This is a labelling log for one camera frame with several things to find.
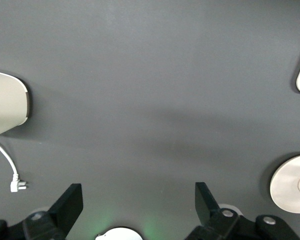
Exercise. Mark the cream white toaster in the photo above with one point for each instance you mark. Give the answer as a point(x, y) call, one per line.
point(5, 105)

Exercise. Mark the round cream plate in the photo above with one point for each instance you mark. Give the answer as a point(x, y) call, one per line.
point(285, 185)

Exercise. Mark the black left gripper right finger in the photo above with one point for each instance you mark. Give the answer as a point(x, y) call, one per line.
point(206, 207)

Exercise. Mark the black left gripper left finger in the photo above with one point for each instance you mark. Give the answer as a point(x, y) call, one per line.
point(67, 207)

